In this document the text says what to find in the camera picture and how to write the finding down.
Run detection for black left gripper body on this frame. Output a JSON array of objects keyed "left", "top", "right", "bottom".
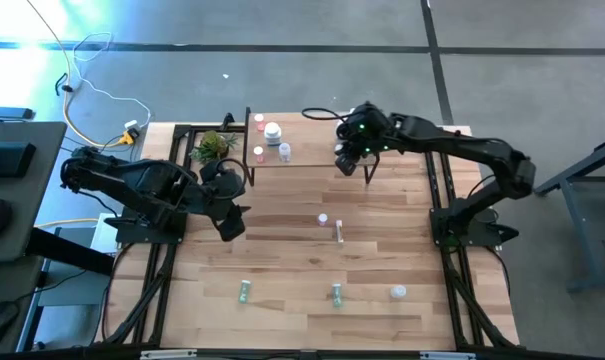
[{"left": 199, "top": 162, "right": 252, "bottom": 243}]

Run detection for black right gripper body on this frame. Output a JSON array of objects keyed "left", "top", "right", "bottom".
[{"left": 334, "top": 124, "right": 381, "bottom": 177}]

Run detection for large white jar blue label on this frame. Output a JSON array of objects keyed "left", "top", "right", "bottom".
[{"left": 263, "top": 121, "right": 283, "bottom": 147}]

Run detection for wooden shelf black metal legs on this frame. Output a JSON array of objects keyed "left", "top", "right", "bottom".
[{"left": 241, "top": 105, "right": 382, "bottom": 187}]

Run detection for potted green succulent plant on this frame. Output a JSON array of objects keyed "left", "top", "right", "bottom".
[{"left": 189, "top": 129, "right": 239, "bottom": 166}]

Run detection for white box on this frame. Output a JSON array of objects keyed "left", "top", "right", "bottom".
[{"left": 89, "top": 212, "right": 123, "bottom": 256}]

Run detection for white label strip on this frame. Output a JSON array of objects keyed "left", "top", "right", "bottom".
[
  {"left": 139, "top": 349, "right": 198, "bottom": 360},
  {"left": 419, "top": 351, "right": 478, "bottom": 360}
]

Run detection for black desk beam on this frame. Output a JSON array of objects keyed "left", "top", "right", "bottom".
[{"left": 26, "top": 227, "right": 116, "bottom": 276}]

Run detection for black rectangular case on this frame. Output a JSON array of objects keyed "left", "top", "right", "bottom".
[{"left": 0, "top": 141, "right": 37, "bottom": 179}]

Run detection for black flat device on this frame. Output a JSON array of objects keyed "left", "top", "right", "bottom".
[{"left": 0, "top": 105, "right": 35, "bottom": 121}]

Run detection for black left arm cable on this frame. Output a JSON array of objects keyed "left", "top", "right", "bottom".
[{"left": 215, "top": 158, "right": 249, "bottom": 202}]

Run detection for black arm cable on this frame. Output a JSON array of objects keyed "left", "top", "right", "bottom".
[
  {"left": 300, "top": 106, "right": 356, "bottom": 123},
  {"left": 215, "top": 158, "right": 249, "bottom": 202}
]

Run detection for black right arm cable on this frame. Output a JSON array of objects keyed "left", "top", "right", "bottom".
[{"left": 300, "top": 106, "right": 356, "bottom": 123}]

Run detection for black aluminium table frame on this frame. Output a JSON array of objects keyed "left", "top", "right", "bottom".
[{"left": 94, "top": 119, "right": 521, "bottom": 360}]

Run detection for thin white cable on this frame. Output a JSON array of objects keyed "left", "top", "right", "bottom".
[{"left": 71, "top": 32, "right": 153, "bottom": 126}]

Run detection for long yellow cable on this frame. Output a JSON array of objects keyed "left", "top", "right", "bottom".
[{"left": 24, "top": 0, "right": 136, "bottom": 150}]

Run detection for short black cable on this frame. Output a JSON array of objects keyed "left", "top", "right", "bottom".
[{"left": 54, "top": 72, "right": 76, "bottom": 97}]

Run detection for blue-grey metal table frame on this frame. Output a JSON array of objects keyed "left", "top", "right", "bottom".
[{"left": 531, "top": 135, "right": 605, "bottom": 294}]

